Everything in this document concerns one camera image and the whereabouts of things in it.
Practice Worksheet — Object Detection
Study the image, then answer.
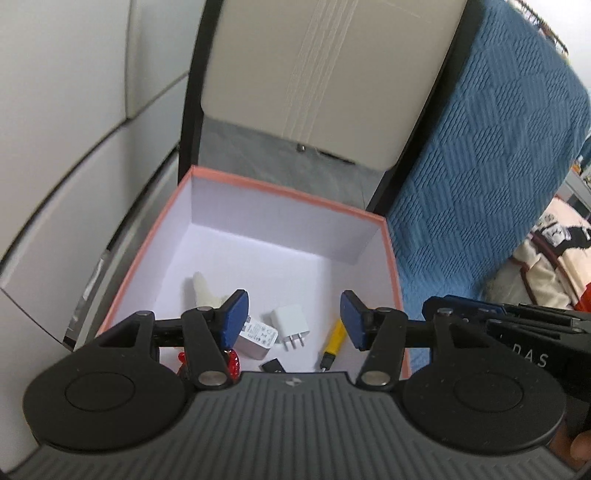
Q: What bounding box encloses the white labelled power adapter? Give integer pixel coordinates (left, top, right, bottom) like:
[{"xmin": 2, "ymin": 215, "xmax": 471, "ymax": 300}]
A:
[{"xmin": 238, "ymin": 314, "xmax": 279, "ymax": 361}]

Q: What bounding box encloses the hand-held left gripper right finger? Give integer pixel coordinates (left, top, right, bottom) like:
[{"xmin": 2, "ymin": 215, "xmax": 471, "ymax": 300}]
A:
[{"xmin": 340, "ymin": 290, "xmax": 497, "ymax": 388}]

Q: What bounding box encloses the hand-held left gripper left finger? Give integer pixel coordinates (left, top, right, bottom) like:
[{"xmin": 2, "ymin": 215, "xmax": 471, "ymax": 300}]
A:
[{"xmin": 95, "ymin": 290, "xmax": 250, "ymax": 392}]

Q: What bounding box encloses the blue textured blanket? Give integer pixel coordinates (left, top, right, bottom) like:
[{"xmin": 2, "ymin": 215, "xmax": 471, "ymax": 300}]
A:
[{"xmin": 385, "ymin": 0, "xmax": 591, "ymax": 324}]

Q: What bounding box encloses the small white charger plug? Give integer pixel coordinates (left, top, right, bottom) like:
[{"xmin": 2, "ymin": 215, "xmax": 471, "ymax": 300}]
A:
[{"xmin": 270, "ymin": 304, "xmax": 309, "ymax": 352}]

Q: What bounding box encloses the person's right hand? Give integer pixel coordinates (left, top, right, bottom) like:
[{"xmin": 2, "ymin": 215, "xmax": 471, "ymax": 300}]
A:
[{"xmin": 551, "ymin": 413, "xmax": 591, "ymax": 472}]

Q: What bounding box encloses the cream plastic item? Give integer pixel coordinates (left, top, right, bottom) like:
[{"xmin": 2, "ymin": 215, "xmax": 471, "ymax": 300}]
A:
[{"xmin": 190, "ymin": 272, "xmax": 227, "ymax": 308}]

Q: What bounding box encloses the red and black toy figure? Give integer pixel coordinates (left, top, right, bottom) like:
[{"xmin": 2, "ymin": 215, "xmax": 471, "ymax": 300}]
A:
[{"xmin": 177, "ymin": 348, "xmax": 242, "ymax": 383}]

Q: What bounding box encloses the yellow screwdriver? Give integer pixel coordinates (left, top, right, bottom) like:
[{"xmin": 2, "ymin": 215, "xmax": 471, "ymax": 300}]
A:
[{"xmin": 318, "ymin": 318, "xmax": 348, "ymax": 372}]

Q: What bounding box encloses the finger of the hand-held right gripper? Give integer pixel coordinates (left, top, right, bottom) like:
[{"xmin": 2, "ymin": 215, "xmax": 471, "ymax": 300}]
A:
[{"xmin": 422, "ymin": 295, "xmax": 518, "ymax": 320}]

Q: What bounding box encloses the white chair with black frame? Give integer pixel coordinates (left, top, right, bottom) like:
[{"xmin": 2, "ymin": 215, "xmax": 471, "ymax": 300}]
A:
[{"xmin": 178, "ymin": 0, "xmax": 485, "ymax": 217}]

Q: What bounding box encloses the pink cardboard box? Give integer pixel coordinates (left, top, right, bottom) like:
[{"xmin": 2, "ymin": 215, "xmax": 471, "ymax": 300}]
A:
[{"xmin": 95, "ymin": 166, "xmax": 411, "ymax": 384}]

